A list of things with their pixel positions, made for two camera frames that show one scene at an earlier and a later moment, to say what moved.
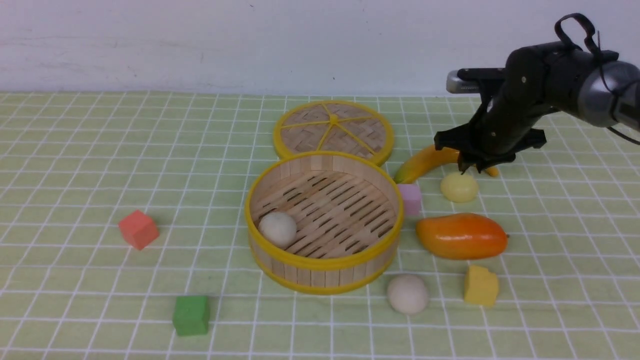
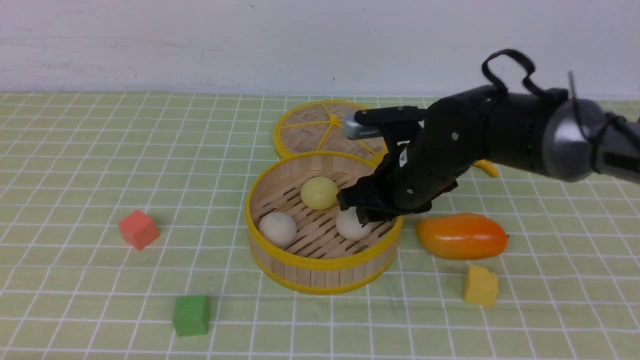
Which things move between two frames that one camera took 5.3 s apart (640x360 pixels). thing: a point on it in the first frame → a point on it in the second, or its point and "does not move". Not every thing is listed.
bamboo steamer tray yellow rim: (348, 210) does not move
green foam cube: (191, 315) does not move
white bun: (278, 229) does not move
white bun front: (407, 293) → (348, 225)
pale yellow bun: (459, 187) → (319, 193)
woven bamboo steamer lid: (331, 125) does not move
